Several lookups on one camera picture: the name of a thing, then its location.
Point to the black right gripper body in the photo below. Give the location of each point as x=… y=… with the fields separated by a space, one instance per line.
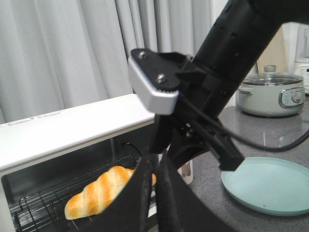
x=202 y=96

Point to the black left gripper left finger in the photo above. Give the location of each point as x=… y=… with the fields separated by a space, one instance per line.
x=129 y=211

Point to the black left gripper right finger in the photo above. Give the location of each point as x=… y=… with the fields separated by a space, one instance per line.
x=178 y=208

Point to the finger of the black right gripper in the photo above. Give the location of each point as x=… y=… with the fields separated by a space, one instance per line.
x=185 y=145
x=162 y=133

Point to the golden croissant bread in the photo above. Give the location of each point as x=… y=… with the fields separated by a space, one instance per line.
x=98 y=195

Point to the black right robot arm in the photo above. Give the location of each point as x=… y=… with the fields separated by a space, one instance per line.
x=235 y=42

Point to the white Toshiba toaster oven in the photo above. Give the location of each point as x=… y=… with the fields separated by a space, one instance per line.
x=45 y=150

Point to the green electric cooking pot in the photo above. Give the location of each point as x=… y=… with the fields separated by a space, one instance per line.
x=271 y=93

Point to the wooden cutting board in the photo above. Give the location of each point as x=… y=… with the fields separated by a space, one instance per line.
x=274 y=54

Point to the light green plate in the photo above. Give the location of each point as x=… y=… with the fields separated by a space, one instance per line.
x=271 y=186

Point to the white blender appliance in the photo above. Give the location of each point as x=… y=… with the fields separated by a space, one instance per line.
x=301 y=66

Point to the grey curtain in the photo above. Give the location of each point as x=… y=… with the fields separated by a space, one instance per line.
x=58 y=54

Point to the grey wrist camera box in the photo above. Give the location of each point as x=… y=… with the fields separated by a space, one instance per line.
x=153 y=78

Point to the wire oven rack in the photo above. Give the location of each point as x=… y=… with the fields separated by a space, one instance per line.
x=43 y=211

